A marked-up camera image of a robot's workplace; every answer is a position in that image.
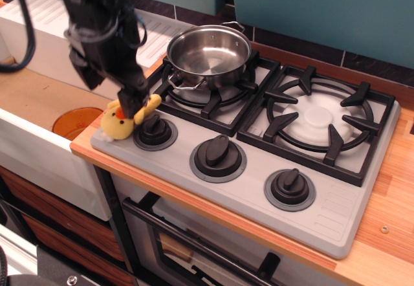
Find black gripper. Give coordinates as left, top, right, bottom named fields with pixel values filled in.
left=66, top=6, right=149, bottom=118

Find yellow stuffed duck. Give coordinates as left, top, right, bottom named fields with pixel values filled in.
left=100, top=94, right=162, bottom=142

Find stainless steel pan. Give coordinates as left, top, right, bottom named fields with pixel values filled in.
left=167, top=22, right=252, bottom=91

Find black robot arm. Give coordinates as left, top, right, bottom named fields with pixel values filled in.
left=62, top=0, right=149, bottom=118

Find black left stove knob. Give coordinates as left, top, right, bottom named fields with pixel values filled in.
left=133, top=114, right=178, bottom=151

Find black stove knob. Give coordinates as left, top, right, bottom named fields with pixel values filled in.
left=264, top=168, right=316, bottom=212
left=133, top=114, right=178, bottom=151
left=190, top=135, right=247, bottom=184

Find black middle stove knob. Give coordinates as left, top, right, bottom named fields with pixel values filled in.
left=190, top=135, right=247, bottom=184

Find grey toy stove top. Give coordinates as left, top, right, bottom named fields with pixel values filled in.
left=89, top=35, right=402, bottom=260

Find black right stove knob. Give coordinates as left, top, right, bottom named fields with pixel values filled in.
left=264, top=168, right=316, bottom=212

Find orange plastic plate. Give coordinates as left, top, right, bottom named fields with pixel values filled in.
left=52, top=107, right=103, bottom=140

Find white toy sink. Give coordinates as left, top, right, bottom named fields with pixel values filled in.
left=0, top=0, right=195, bottom=222

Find black left burner grate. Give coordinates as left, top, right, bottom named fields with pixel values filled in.
left=148, top=50, right=281, bottom=136

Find black burner grate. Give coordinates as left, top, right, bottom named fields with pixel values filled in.
left=148, top=50, right=281, bottom=136
left=237, top=65, right=400, bottom=187

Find wooden drawer cabinet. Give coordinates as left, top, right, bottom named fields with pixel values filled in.
left=1, top=168, right=135, bottom=285

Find black right burner grate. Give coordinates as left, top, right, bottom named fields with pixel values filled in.
left=237, top=65, right=400, bottom=187

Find oven door with black handle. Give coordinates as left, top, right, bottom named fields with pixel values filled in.
left=121, top=191, right=324, bottom=286

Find black braided cable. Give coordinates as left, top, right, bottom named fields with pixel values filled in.
left=0, top=245, right=7, bottom=286

